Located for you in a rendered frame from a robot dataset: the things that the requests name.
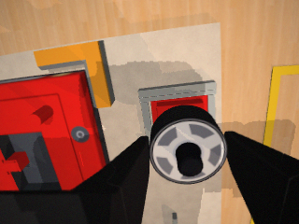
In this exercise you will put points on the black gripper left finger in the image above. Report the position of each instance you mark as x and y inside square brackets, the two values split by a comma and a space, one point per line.
[116, 194]

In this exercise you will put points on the black wheel with grey hub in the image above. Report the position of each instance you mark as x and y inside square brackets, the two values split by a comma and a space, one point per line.
[186, 124]

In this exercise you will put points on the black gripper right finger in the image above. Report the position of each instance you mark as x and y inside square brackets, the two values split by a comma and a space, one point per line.
[268, 180]

